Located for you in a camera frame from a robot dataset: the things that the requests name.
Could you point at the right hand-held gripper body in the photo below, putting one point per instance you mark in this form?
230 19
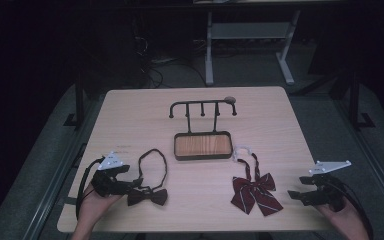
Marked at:
330 193

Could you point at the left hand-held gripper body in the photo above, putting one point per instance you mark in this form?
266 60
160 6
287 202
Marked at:
108 185

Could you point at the black rack with wooden tray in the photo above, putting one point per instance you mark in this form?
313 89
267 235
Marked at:
202 145

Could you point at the white metal desk frame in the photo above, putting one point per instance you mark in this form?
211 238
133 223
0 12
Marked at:
246 30

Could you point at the black metal stand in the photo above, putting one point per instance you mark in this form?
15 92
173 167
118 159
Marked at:
355 103
78 103

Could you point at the aluminium rail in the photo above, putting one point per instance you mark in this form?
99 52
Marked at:
60 170
376 166

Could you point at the red striped bow tie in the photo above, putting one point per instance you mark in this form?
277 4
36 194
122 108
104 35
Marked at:
255 191

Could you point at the person's right hand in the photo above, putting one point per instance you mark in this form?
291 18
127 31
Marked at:
345 218

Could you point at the grey round disc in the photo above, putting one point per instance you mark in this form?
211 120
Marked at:
230 99

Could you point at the person's left hand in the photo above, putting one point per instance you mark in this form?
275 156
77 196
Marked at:
93 206

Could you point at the dark maroon bow tie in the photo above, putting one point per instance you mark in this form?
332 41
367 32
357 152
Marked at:
148 196

